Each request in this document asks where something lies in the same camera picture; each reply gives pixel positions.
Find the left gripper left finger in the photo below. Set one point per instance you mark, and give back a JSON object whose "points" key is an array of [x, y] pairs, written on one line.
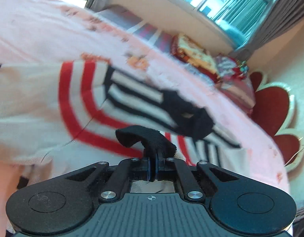
{"points": [[120, 177]]}

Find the grey right curtain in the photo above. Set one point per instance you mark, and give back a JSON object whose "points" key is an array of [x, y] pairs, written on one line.
{"points": [[278, 18]]}

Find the pink floral bedspread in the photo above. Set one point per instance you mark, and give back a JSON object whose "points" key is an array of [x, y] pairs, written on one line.
{"points": [[51, 31]]}

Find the striped knit sweater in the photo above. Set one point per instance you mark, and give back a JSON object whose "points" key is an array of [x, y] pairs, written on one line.
{"points": [[58, 117]]}

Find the red white headboard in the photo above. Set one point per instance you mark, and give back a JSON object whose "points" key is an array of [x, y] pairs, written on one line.
{"points": [[274, 112]]}

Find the striped pillow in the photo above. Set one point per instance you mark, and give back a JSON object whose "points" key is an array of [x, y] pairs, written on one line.
{"points": [[236, 87]]}

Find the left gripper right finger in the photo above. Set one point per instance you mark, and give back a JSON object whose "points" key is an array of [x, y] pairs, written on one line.
{"points": [[177, 171]]}

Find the striped bed sheet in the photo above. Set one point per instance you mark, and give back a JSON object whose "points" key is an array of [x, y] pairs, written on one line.
{"points": [[134, 24]]}

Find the yellow red folded blanket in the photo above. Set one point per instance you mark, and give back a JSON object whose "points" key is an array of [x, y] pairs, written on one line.
{"points": [[190, 52]]}

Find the window with sliding panes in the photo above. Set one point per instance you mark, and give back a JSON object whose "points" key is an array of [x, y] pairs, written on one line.
{"points": [[228, 2]]}

